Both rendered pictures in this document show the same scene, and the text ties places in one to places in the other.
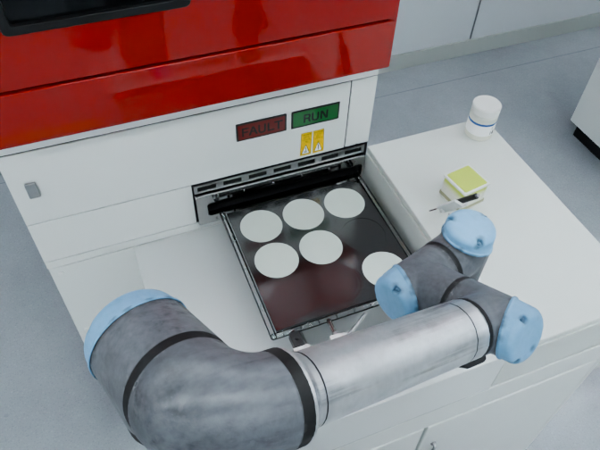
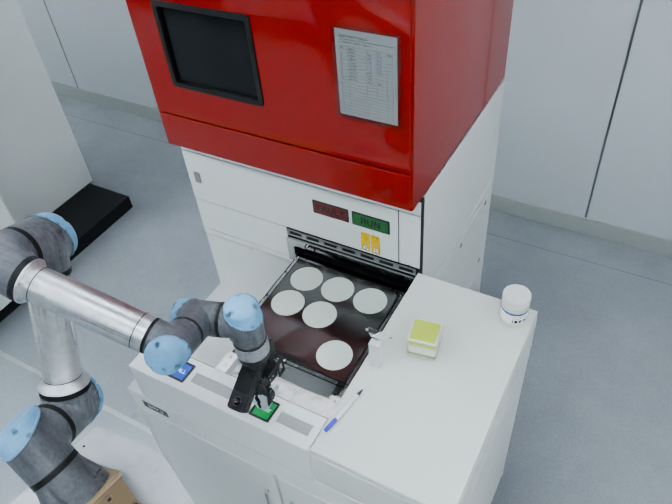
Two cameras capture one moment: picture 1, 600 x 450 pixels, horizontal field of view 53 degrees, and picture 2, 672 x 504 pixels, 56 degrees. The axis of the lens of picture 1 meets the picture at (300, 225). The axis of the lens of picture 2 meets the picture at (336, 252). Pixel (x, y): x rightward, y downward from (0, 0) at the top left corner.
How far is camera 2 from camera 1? 115 cm
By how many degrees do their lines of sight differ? 38
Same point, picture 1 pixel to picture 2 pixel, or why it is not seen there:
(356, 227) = (355, 319)
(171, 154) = (272, 198)
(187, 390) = not seen: outside the picture
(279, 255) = (291, 301)
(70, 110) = (205, 139)
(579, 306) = (392, 471)
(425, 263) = (198, 305)
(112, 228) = (239, 227)
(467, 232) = (231, 305)
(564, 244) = (449, 432)
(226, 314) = not seen: hidden behind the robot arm
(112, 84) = (225, 134)
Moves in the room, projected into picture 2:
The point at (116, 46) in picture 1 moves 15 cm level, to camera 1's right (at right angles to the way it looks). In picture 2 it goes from (226, 113) to (256, 136)
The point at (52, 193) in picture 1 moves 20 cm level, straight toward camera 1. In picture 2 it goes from (207, 184) to (175, 224)
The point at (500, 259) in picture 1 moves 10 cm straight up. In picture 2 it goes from (389, 401) to (389, 376)
